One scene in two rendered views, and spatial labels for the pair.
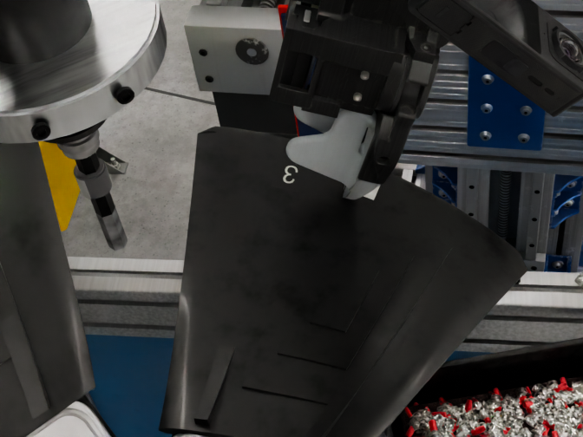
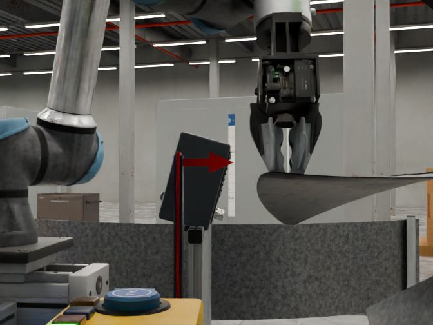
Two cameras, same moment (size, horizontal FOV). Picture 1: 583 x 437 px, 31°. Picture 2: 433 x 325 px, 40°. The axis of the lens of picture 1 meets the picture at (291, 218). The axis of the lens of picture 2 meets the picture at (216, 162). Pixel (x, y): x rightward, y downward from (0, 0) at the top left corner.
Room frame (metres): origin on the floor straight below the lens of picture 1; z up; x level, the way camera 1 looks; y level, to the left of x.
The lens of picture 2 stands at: (0.69, 0.64, 1.17)
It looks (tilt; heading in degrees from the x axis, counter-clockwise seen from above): 1 degrees up; 256
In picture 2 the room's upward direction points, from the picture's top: straight up
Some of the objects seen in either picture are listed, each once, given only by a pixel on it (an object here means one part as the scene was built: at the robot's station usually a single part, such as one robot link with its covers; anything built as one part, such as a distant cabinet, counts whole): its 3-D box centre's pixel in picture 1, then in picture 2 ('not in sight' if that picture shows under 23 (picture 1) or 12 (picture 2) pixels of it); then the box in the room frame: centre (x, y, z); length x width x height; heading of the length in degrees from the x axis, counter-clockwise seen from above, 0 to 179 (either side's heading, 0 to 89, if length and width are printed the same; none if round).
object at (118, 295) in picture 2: not in sight; (132, 302); (0.65, 0.21, 1.08); 0.04 x 0.04 x 0.02
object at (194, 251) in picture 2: not in sight; (195, 276); (0.45, -0.54, 0.96); 0.03 x 0.03 x 0.20; 75
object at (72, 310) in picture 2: not in sight; (78, 313); (0.69, 0.23, 1.08); 0.02 x 0.02 x 0.01; 75
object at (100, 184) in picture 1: (99, 193); not in sight; (0.24, 0.06, 1.39); 0.01 x 0.01 x 0.05
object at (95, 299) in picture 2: not in sight; (85, 302); (0.69, 0.20, 1.08); 0.02 x 0.02 x 0.01; 75
